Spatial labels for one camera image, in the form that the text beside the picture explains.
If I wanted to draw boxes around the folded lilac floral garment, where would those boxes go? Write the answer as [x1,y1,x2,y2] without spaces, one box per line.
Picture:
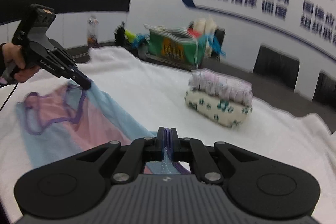
[189,69,253,106]

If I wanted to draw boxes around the clear plastic bottle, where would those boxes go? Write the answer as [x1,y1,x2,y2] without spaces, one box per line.
[87,15,98,48]

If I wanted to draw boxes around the green storage bag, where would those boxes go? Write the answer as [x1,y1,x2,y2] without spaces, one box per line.
[130,25,226,68]

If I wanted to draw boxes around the white towel table cover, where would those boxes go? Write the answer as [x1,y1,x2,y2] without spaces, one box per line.
[1,47,335,223]

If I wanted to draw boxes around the neon yellow object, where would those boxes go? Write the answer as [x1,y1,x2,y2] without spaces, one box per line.
[125,29,137,43]

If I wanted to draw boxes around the black walkie-talkie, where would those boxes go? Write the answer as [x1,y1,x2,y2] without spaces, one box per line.
[114,21,126,49]

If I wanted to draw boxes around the folded cream flower garment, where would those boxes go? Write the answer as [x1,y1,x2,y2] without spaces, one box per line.
[184,90,253,128]

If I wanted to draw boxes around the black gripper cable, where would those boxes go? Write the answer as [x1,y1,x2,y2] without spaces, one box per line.
[0,81,19,111]

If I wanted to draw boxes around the pink and blue garment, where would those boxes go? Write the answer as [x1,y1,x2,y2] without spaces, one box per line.
[15,82,191,176]

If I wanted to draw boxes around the person's left hand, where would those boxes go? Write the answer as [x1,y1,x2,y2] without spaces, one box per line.
[2,43,40,83]

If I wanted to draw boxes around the white clothes in bag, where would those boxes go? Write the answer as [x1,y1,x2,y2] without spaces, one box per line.
[187,16,218,38]

